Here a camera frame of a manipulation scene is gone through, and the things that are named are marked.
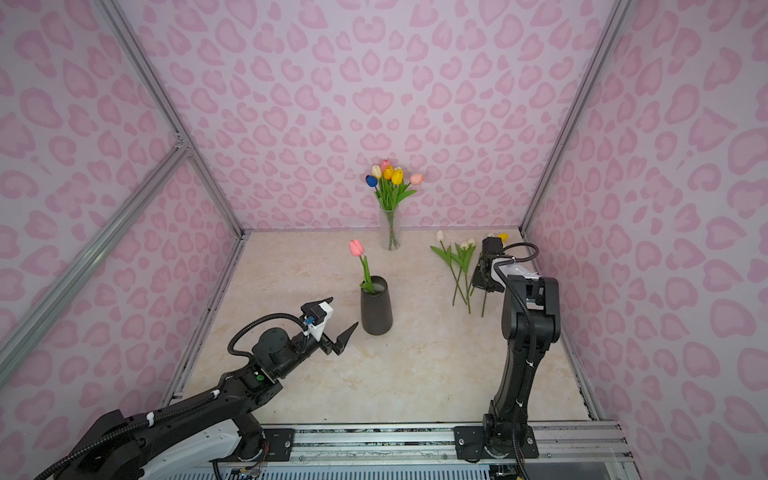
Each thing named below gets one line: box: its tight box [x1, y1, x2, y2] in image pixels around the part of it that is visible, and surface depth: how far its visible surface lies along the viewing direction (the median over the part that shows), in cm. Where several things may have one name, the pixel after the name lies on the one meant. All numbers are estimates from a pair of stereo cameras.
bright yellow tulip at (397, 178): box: [392, 166, 404, 205], surface depth 92 cm
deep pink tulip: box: [349, 239, 375, 293], surface depth 80 cm
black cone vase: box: [361, 275, 393, 336], surface depth 88 cm
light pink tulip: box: [407, 173, 426, 187], surface depth 94 cm
